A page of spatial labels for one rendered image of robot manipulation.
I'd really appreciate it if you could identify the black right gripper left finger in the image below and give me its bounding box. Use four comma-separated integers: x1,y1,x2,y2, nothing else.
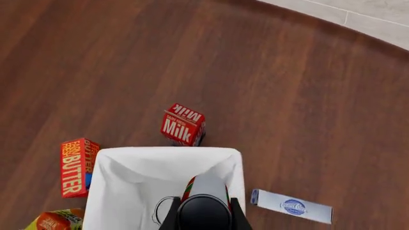
159,197,182,230

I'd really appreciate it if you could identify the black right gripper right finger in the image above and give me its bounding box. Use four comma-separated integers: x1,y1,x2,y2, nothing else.
229,197,254,230

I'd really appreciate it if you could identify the white basket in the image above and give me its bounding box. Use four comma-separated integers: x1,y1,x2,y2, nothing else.
82,146,247,230

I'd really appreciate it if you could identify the silver cream cheese box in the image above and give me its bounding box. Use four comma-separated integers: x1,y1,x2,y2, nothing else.
250,188,334,225

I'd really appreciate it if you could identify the red milk carton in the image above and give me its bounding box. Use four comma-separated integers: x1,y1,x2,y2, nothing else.
160,103,207,148

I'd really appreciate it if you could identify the red butter box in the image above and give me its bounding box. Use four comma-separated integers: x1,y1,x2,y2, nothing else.
60,137,101,199

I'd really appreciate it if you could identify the orange and yellow juice carton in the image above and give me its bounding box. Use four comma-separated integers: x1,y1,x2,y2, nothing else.
22,207,86,230

